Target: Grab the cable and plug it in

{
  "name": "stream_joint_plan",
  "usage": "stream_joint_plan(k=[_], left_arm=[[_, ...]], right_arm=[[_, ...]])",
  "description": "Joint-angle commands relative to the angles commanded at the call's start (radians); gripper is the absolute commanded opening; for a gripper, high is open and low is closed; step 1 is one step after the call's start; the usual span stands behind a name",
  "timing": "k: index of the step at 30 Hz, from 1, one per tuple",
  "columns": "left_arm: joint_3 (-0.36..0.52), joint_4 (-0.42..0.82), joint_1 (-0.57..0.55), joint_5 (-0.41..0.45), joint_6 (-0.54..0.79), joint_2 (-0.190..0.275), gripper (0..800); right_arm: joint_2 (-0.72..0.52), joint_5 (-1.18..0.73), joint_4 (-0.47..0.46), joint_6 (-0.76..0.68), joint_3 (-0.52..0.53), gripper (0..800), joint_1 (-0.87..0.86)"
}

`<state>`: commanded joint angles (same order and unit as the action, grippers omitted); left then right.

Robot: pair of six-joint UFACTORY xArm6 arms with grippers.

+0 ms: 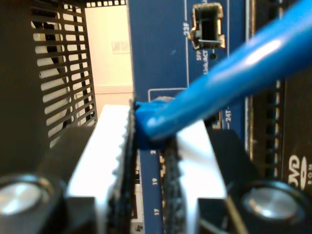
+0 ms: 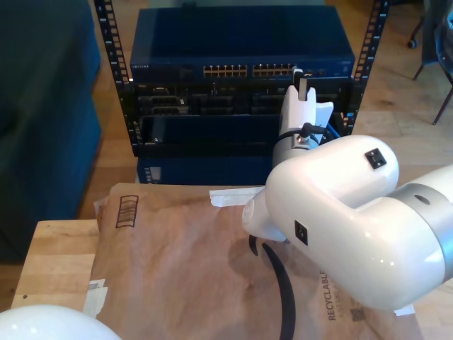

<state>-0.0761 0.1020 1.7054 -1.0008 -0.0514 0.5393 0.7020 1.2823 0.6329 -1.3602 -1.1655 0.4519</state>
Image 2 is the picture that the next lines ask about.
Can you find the dark blue equipment case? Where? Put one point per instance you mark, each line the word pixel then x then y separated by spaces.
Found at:
pixel 212 170

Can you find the white shipping label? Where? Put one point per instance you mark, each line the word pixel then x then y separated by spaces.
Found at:
pixel 95 297

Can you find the rolling office chair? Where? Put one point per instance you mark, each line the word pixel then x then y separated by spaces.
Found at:
pixel 411 44

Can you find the blue network switch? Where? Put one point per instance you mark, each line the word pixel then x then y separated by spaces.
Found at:
pixel 240 35

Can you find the brown paper mailer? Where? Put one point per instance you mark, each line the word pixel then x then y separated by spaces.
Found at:
pixel 159 265

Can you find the blue sofa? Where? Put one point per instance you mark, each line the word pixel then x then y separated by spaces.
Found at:
pixel 42 124

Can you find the short white tape piece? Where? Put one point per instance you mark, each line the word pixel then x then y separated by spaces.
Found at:
pixel 405 311

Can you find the black rack frame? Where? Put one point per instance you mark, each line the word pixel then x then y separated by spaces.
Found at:
pixel 113 46

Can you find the long white tape strip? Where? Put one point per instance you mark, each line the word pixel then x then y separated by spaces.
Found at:
pixel 226 198

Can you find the chair with dark legs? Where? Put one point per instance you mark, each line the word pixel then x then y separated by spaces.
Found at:
pixel 430 53

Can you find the black rack server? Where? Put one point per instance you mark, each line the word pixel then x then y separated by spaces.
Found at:
pixel 230 93

